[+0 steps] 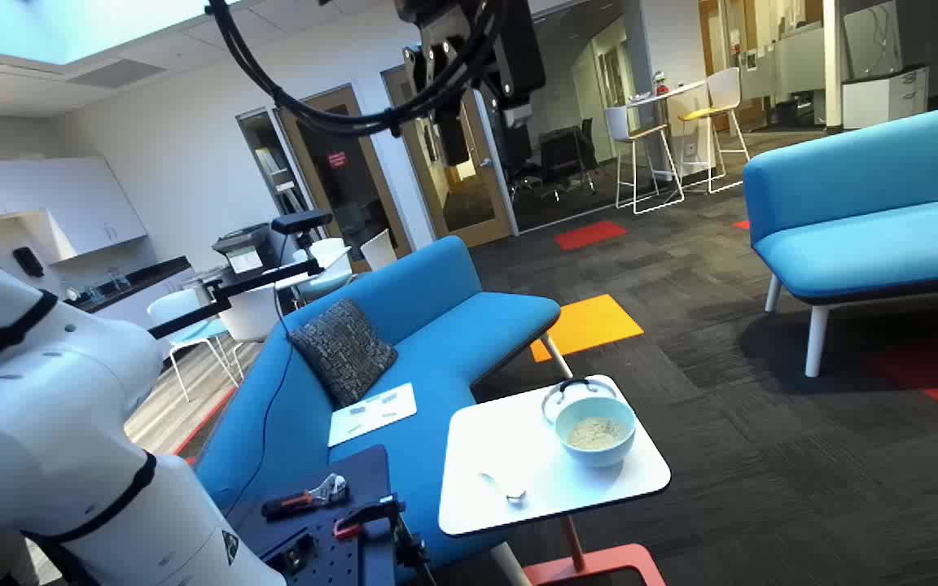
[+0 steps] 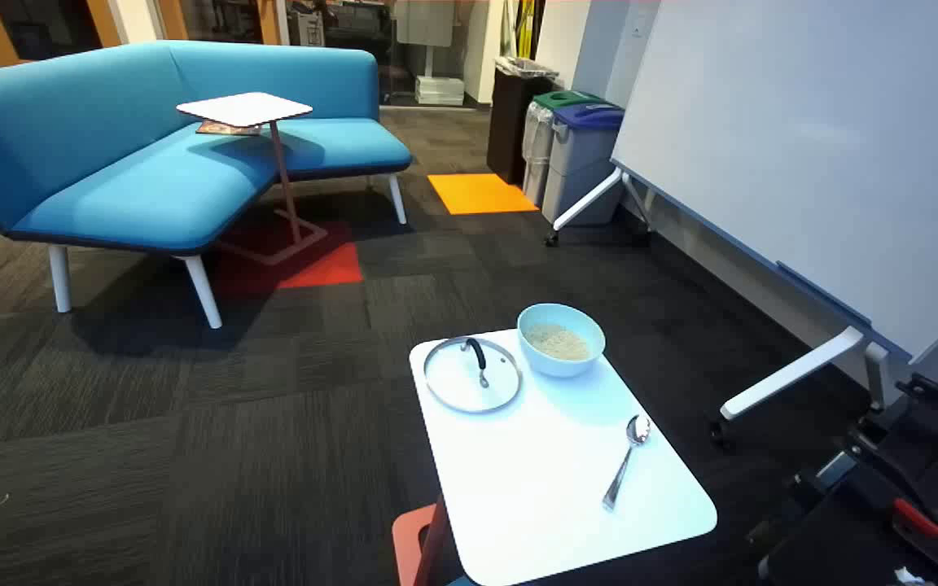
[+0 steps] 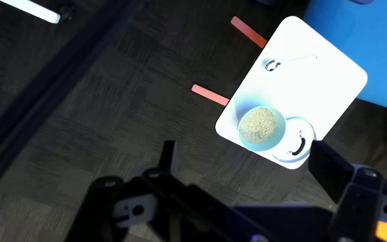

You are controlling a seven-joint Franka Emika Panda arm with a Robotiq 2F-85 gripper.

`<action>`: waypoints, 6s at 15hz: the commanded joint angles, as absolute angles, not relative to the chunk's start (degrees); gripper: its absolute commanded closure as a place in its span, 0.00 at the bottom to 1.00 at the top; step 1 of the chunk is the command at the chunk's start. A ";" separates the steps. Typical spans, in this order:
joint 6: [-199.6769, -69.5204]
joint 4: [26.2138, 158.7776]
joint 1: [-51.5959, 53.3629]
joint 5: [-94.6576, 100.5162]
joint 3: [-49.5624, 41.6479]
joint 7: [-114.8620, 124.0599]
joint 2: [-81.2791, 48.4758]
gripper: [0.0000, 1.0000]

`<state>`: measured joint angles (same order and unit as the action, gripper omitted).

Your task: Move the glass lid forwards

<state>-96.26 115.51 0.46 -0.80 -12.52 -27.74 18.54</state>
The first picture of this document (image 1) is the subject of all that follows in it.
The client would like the glass lid with black handle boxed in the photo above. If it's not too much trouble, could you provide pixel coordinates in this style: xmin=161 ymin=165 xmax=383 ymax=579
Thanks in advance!
xmin=540 ymin=379 xmax=617 ymax=423

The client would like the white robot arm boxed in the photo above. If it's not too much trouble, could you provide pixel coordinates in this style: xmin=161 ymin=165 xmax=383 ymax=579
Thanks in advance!
xmin=0 ymin=271 xmax=283 ymax=586

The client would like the blue sofa near table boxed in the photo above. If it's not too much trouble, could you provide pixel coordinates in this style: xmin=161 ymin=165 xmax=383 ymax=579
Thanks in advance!
xmin=195 ymin=239 xmax=561 ymax=570

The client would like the grey patterned cushion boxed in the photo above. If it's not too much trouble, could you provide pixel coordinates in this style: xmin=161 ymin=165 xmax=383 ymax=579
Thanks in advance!
xmin=294 ymin=299 xmax=397 ymax=408

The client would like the white side table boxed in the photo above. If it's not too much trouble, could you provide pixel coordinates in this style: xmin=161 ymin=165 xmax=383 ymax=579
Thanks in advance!
xmin=435 ymin=386 xmax=671 ymax=586

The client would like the white paper sheet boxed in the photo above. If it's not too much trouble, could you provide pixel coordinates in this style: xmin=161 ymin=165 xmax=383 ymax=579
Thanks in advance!
xmin=326 ymin=380 xmax=416 ymax=448

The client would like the light blue bowl with noodles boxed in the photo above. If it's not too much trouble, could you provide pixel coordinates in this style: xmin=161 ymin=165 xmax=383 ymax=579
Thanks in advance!
xmin=555 ymin=397 xmax=636 ymax=469

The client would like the metal spoon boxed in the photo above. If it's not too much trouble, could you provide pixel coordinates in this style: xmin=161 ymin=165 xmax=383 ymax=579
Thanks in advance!
xmin=478 ymin=469 xmax=527 ymax=507

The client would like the white high table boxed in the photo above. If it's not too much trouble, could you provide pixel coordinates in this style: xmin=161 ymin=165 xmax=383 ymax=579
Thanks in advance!
xmin=613 ymin=82 xmax=705 ymax=216

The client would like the dark blue perforated board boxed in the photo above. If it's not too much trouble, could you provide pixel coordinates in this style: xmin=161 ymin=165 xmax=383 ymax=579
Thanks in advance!
xmin=229 ymin=448 xmax=397 ymax=586

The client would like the white bar stool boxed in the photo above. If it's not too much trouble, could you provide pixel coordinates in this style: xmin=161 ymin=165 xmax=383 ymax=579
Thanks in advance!
xmin=685 ymin=67 xmax=749 ymax=196

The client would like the blue sofa far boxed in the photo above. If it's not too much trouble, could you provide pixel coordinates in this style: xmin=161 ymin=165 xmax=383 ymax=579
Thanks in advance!
xmin=743 ymin=112 xmax=938 ymax=379

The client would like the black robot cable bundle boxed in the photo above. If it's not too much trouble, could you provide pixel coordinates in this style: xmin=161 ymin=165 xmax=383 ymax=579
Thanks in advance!
xmin=202 ymin=0 xmax=515 ymax=141

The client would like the red handled clamp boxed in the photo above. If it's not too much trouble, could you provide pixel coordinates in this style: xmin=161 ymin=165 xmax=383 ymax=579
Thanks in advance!
xmin=259 ymin=473 xmax=348 ymax=520

